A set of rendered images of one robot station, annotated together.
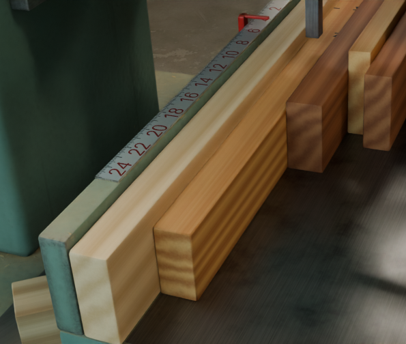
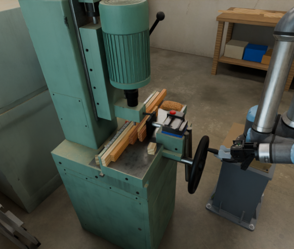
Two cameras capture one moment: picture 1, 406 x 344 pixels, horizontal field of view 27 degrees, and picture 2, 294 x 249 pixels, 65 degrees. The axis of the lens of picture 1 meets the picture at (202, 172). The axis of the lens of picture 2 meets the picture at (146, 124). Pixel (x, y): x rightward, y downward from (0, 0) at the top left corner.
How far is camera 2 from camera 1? 0.64 m
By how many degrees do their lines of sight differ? 7
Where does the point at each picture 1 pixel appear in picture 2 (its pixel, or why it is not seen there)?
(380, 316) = (133, 164)
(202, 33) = not seen: hidden behind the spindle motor
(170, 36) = not seen: hidden behind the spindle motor
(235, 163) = (120, 145)
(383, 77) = (140, 134)
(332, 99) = (134, 136)
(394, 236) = (138, 154)
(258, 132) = (124, 141)
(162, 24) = not seen: hidden behind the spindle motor
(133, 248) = (107, 157)
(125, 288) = (106, 161)
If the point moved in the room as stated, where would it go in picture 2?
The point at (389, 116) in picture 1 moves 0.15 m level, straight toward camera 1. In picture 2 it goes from (142, 138) to (133, 160)
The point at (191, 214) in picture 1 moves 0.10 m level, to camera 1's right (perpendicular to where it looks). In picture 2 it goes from (114, 152) to (137, 151)
